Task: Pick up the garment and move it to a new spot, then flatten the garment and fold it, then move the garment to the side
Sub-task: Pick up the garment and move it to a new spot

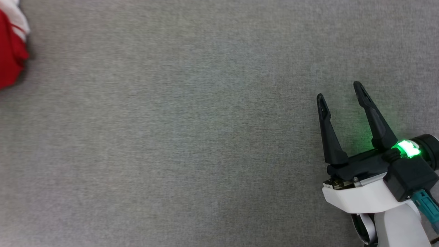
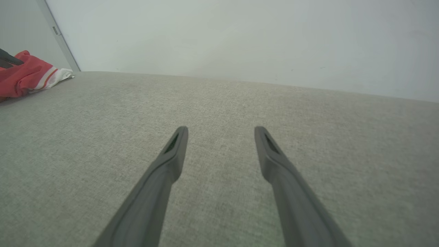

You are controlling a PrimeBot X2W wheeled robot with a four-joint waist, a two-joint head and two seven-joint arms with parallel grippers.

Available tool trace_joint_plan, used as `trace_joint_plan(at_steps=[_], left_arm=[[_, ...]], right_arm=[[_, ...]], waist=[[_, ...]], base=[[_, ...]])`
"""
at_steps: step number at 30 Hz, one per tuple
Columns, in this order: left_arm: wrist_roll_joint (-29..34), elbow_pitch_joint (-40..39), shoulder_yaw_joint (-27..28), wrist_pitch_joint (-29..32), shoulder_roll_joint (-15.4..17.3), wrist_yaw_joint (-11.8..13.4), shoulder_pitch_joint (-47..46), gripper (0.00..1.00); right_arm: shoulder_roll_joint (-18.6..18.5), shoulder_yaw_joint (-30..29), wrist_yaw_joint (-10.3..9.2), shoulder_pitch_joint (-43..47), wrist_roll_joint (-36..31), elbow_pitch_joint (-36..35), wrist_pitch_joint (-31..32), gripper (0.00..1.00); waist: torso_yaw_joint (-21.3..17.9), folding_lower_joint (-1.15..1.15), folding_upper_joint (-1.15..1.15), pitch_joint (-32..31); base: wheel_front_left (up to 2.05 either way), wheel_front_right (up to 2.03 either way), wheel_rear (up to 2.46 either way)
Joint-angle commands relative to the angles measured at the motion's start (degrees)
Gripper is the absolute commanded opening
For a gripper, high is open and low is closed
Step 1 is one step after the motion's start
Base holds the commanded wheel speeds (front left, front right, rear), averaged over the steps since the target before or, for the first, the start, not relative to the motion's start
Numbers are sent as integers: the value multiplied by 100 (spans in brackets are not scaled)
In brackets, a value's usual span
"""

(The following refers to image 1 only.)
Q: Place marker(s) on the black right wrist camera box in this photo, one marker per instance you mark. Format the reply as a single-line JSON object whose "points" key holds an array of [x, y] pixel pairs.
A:
{"points": [[413, 178]]}

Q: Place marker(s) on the red shirt with white trim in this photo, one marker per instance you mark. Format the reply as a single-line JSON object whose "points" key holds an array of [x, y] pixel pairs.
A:
{"points": [[10, 51]]}

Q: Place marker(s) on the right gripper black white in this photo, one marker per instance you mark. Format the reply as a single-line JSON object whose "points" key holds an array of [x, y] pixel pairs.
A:
{"points": [[363, 197]]}

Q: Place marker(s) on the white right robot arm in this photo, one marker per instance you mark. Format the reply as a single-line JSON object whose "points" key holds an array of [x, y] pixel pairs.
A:
{"points": [[398, 228]]}

